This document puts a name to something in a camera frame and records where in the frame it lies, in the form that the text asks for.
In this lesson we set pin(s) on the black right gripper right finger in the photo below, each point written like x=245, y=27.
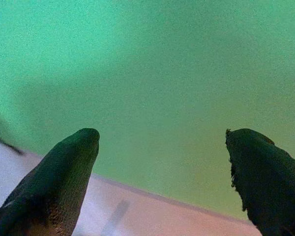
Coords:
x=270, y=186

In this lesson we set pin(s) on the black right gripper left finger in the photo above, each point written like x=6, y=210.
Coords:
x=49, y=186

